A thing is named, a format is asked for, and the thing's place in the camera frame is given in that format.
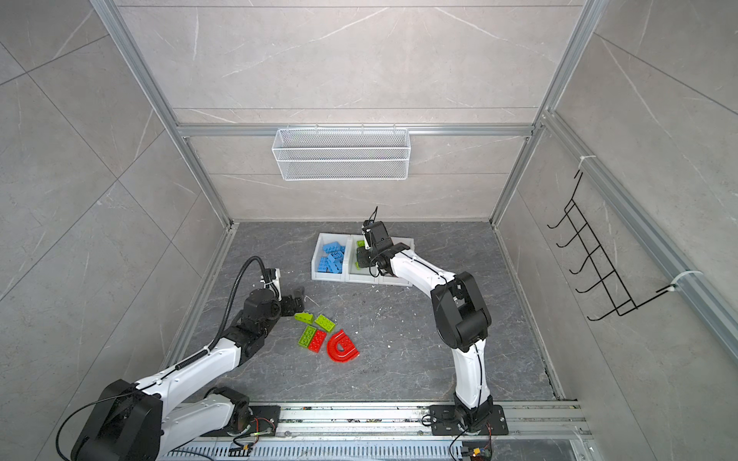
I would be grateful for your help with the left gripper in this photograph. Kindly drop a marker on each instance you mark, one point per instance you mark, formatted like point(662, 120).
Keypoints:
point(289, 308)

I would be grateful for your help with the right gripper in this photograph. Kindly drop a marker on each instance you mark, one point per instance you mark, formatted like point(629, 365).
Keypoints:
point(363, 263)

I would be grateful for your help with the blue lego brick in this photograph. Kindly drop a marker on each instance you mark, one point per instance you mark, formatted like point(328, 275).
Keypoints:
point(333, 247)
point(339, 257)
point(335, 269)
point(324, 265)

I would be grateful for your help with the white three-compartment bin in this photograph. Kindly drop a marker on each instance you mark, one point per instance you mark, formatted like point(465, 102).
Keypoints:
point(350, 272)

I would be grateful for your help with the red lego brick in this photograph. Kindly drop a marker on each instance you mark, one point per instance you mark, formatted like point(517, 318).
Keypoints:
point(317, 340)

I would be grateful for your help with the red arch lego piece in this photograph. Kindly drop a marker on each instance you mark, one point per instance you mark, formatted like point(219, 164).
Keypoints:
point(341, 348)

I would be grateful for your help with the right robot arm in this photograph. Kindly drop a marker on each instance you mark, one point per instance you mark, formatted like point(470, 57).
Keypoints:
point(461, 316)

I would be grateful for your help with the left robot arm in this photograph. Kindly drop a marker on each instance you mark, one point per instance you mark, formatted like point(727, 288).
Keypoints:
point(146, 419)

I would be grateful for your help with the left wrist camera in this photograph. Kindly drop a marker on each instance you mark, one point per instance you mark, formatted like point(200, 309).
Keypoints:
point(271, 279)

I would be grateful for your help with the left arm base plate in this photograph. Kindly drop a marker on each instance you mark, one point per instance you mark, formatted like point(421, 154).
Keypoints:
point(256, 420)

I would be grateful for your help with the white wire mesh basket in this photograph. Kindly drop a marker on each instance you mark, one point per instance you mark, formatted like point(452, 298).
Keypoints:
point(342, 154)

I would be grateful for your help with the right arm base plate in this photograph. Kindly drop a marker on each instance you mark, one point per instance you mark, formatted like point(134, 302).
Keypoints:
point(457, 420)

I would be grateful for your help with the black wire hook rack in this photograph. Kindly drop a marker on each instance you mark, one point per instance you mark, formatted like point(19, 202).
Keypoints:
point(620, 299)

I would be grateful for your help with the metal front rail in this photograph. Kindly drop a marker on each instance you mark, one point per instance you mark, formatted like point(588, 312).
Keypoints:
point(392, 430)

